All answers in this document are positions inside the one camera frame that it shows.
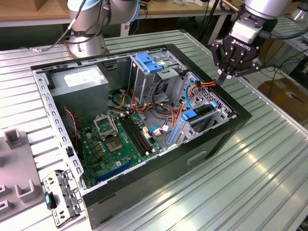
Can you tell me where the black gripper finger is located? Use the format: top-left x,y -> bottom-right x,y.
211,40 -> 226,84
223,60 -> 262,84

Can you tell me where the orange power wire black connector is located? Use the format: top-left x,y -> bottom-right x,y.
187,79 -> 217,103

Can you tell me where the hard disk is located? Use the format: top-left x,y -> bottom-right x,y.
167,101 -> 218,147

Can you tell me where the grey metal disk bay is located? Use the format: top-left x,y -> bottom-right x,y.
166,71 -> 239,150

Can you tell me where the black stand pole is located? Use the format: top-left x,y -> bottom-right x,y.
198,0 -> 221,50

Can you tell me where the large cardboard box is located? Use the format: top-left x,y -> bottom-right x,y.
257,78 -> 308,123

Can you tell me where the metal slat side table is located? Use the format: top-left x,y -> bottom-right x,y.
261,14 -> 308,70

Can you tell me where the blue plastic drive latch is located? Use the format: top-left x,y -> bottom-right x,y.
135,53 -> 164,74

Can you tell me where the grey optical drive cage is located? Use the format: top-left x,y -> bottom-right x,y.
128,49 -> 188,108

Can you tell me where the black RAM slot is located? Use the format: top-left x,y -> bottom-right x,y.
120,115 -> 151,155
125,112 -> 156,153

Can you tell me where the metal socket cover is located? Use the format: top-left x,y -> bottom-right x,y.
93,115 -> 119,139

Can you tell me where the CPU socket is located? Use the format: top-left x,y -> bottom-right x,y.
104,136 -> 125,154

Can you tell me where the green motherboard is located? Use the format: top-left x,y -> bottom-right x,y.
77,112 -> 164,190

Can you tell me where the grey power supply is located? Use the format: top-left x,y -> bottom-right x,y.
49,65 -> 109,126

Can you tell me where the black PC case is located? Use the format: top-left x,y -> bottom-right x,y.
30,43 -> 253,231

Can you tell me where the blue expansion slot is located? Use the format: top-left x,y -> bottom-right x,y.
95,158 -> 135,184

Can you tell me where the wooden desk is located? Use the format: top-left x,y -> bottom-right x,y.
0,0 -> 244,46

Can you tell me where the grey parts rack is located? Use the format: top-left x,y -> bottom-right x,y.
0,128 -> 48,223

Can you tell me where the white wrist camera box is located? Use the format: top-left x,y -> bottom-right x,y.
231,20 -> 263,44

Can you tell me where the black camera cable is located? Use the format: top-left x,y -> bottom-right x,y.
261,28 -> 308,41

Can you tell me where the blue data wire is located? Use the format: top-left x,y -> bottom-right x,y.
184,75 -> 198,109

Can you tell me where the black cable bundle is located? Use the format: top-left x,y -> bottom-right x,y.
151,79 -> 174,116

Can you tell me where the orange yellow wire bundle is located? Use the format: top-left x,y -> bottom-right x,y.
115,89 -> 186,128

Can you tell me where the white connector with blue wire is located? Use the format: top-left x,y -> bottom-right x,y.
148,125 -> 173,138

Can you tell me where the red black fan wire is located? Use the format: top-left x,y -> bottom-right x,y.
64,108 -> 80,150

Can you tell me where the black cable with metal connector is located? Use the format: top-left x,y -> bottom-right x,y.
20,0 -> 111,53

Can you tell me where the metal slot bracket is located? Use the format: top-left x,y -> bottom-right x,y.
42,168 -> 85,229

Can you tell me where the black blue bracket latch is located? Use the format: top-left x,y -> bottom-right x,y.
44,191 -> 58,210

